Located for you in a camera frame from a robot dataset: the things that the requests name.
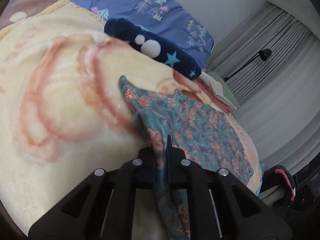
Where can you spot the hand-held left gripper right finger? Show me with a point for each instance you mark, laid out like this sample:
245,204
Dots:
200,180

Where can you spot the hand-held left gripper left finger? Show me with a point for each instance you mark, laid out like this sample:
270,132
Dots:
120,180

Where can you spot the teal floral long-sleeve shirt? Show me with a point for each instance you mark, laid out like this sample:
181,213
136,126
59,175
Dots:
195,120

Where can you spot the light blue bed sheet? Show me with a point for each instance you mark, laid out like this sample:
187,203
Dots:
261,172

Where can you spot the folded pink cloth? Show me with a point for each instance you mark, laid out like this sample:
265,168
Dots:
220,102

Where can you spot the black and pink bag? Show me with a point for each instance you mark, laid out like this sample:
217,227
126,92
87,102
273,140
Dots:
281,180

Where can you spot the green pillow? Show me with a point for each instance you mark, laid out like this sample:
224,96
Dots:
231,95

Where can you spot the folded grey cloth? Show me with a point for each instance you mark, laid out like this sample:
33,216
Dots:
217,86

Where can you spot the peach fleece blanket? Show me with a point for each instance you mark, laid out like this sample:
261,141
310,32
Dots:
70,92

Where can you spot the white pleated curtain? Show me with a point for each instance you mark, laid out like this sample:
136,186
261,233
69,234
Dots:
280,80

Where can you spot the navy star plush cloth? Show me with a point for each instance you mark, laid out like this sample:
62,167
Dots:
162,50

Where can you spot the black floor lamp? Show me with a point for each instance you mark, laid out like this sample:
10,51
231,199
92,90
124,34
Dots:
263,54

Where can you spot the blue tree-print pillow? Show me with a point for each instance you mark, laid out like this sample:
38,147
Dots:
150,7

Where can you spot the brown mauve printed blanket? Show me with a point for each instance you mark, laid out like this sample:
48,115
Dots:
32,2

